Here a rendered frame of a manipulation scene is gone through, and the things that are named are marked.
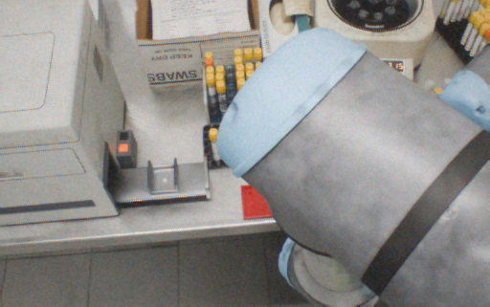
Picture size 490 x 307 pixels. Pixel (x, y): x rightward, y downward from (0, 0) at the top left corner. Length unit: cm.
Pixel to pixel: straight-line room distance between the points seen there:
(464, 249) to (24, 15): 81
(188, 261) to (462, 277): 167
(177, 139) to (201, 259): 88
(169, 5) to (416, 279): 104
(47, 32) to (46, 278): 125
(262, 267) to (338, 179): 161
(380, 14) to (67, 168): 68
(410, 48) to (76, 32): 64
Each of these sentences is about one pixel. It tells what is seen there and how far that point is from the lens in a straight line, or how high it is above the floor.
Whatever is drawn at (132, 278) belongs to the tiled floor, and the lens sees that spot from 194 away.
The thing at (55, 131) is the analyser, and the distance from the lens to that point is 81.
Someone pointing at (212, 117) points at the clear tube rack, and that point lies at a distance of 111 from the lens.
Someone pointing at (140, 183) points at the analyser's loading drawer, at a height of 91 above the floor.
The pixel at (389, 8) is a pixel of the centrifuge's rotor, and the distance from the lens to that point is 120.
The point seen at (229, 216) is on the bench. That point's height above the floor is 88.
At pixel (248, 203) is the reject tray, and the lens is 101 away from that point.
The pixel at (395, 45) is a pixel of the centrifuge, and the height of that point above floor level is 97.
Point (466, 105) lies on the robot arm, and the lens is 67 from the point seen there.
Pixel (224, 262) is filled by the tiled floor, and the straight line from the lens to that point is 191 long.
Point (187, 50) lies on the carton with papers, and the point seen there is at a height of 99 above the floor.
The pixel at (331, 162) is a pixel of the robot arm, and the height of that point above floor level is 153.
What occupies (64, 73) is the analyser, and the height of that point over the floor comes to 117.
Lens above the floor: 179
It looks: 57 degrees down
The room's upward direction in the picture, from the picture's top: 4 degrees counter-clockwise
